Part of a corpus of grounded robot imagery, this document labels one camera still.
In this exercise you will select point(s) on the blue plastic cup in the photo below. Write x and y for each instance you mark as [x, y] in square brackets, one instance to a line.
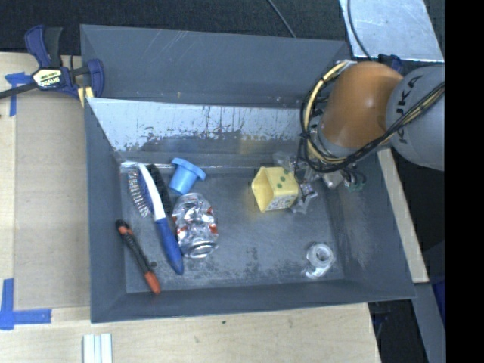
[183, 178]

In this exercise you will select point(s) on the clear tape dispenser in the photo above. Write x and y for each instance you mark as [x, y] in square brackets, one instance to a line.
[320, 258]

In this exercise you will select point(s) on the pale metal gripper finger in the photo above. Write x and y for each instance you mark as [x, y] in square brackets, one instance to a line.
[305, 197]
[287, 162]

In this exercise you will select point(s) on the grey metal bin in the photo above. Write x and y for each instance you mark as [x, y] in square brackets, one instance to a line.
[264, 240]

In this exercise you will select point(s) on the yellow cup with green dots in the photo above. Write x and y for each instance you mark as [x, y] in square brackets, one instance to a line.
[278, 189]

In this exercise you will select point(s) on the crushed silver and red can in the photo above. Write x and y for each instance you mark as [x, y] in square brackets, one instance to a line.
[196, 225]

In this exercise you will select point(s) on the blue and white brush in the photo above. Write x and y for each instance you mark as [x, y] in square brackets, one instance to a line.
[162, 221]

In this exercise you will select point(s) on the orange and black pen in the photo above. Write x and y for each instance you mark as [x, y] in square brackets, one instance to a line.
[138, 257]

